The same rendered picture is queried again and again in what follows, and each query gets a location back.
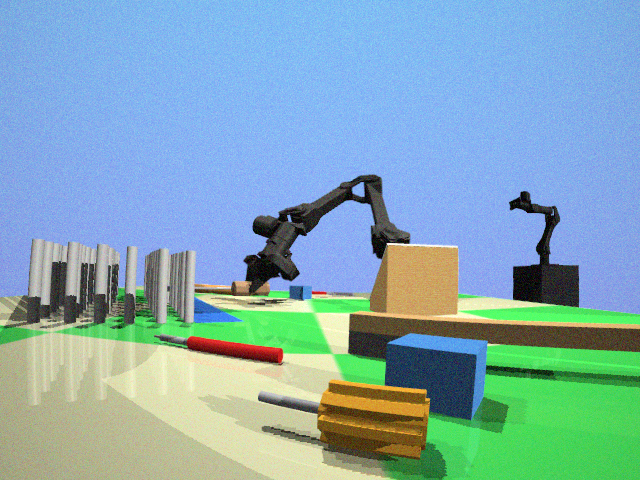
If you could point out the hammer with wooden handle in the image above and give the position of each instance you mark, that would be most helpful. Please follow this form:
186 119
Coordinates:
223 292

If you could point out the brown long flat bar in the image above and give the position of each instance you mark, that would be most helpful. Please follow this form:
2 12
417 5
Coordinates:
369 332

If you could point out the blue box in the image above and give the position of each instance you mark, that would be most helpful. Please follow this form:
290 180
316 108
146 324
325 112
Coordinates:
451 370
300 292

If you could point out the blue flat strip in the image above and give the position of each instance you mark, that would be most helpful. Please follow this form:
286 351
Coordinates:
204 312

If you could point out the red-handled screwdriver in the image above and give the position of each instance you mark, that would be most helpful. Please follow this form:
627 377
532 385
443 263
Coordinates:
232 349

